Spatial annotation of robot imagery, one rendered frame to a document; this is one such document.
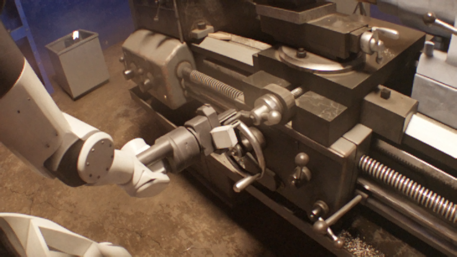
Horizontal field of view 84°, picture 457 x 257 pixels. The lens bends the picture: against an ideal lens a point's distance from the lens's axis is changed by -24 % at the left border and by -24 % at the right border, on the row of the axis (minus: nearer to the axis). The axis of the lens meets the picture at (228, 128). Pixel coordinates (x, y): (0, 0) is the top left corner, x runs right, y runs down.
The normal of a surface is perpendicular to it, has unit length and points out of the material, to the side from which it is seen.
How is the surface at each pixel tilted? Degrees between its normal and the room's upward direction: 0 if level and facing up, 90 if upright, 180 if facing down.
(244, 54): 36
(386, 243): 0
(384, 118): 90
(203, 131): 71
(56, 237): 90
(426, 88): 90
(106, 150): 102
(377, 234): 0
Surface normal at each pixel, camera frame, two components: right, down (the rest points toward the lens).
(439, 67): -0.74, 0.02
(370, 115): -0.77, 0.45
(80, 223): -0.14, -0.80
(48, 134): 0.90, 0.32
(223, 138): -0.40, 0.44
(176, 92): 0.62, 0.39
